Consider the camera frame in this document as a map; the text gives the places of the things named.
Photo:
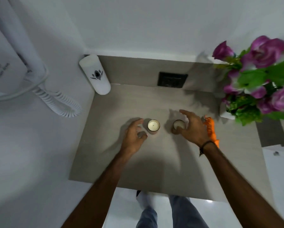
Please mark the person's left thumb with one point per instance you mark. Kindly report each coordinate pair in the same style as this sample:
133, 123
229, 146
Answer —
142, 136

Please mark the blue jeans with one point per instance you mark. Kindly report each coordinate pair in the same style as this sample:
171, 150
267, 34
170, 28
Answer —
184, 213

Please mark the white wall hair dryer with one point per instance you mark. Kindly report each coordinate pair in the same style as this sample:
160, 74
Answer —
6, 59

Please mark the person's left forearm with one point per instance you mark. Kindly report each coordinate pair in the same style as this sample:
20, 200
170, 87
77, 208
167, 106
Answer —
101, 187

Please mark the white shoe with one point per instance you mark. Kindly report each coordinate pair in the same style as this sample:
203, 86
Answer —
145, 198

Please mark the white vase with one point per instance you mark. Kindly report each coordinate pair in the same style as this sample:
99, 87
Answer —
225, 111

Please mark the white dispenser bottle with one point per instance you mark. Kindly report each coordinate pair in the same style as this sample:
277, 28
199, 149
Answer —
95, 74

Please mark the orange lighter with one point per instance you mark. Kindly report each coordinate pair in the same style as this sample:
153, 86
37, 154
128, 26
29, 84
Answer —
212, 130

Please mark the black wristband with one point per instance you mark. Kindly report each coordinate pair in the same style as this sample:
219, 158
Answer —
207, 145

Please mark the person's right hand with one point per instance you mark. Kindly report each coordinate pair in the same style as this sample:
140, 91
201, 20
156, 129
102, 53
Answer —
196, 131

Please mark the person's left hand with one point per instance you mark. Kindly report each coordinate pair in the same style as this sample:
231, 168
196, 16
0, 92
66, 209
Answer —
130, 140

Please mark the white candle in glass jar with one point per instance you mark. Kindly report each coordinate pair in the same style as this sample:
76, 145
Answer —
177, 126
153, 126

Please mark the person's right thumb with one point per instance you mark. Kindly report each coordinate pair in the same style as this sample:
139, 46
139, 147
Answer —
182, 131

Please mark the black wall socket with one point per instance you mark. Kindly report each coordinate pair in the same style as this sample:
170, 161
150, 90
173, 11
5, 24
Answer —
172, 79

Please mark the person's right forearm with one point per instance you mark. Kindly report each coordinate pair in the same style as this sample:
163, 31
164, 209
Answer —
237, 187

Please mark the purple flower bouquet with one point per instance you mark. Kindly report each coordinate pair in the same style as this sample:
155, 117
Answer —
263, 78

